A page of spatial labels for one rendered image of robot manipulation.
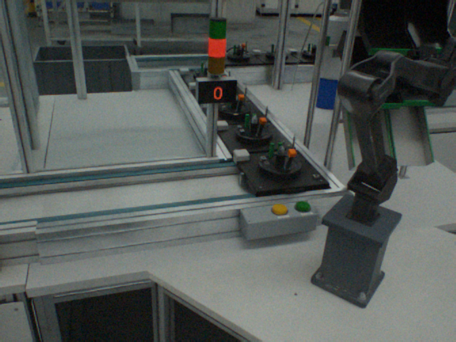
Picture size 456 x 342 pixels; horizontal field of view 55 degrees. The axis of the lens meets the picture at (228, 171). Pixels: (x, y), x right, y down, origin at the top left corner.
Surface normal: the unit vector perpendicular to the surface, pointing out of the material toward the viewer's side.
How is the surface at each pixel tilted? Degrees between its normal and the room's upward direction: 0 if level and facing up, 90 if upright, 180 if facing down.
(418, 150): 45
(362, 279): 90
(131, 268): 0
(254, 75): 90
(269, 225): 90
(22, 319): 90
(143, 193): 0
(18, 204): 0
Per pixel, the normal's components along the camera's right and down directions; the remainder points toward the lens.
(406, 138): 0.11, -0.27
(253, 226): 0.28, 0.47
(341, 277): -0.59, 0.36
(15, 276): 0.05, -0.87
